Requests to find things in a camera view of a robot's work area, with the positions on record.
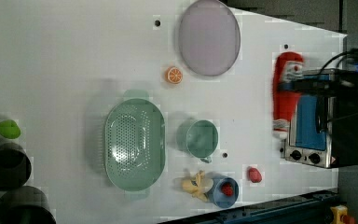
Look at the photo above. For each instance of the red strawberry toy on table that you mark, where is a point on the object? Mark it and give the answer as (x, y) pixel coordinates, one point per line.
(254, 175)

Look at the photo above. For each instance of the black cylinder holder upper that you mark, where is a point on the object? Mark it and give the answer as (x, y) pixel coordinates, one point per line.
(15, 167)

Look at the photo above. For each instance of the orange slice toy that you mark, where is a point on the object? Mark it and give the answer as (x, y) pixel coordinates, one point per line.
(173, 75)

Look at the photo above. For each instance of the blue metal rail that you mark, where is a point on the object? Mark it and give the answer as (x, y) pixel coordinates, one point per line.
(310, 208)

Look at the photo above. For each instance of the yellow banana peel toy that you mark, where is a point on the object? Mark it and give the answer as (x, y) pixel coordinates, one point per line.
(198, 186)

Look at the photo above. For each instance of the blue cup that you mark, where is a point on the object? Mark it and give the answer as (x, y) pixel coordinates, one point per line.
(217, 197)

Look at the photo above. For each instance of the red strawberry toy in cup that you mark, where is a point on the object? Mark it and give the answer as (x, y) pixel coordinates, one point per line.
(227, 189)

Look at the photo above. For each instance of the black cylinder holder lower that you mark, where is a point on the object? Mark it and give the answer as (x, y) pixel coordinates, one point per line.
(26, 205)

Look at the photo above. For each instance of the red plush ketchup bottle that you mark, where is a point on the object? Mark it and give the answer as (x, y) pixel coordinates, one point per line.
(288, 68)

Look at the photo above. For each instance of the green mug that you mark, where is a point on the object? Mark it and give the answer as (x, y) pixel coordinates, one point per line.
(199, 138)

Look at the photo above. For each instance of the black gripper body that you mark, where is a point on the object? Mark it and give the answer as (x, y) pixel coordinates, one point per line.
(329, 82)

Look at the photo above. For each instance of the black toaster oven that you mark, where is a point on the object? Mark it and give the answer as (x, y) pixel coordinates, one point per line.
(323, 131)

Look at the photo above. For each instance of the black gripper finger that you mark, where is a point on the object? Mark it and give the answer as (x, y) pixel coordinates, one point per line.
(289, 86)

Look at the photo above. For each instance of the green oval strainer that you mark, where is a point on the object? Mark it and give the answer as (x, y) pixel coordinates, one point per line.
(134, 143)

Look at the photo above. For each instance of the yellow red emergency button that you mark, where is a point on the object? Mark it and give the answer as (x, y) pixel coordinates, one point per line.
(341, 216)

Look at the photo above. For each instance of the green plush toy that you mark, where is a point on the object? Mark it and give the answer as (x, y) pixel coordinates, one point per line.
(10, 129)

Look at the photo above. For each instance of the black cylinder holder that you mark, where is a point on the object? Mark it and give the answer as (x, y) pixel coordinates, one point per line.
(15, 167)
(26, 205)

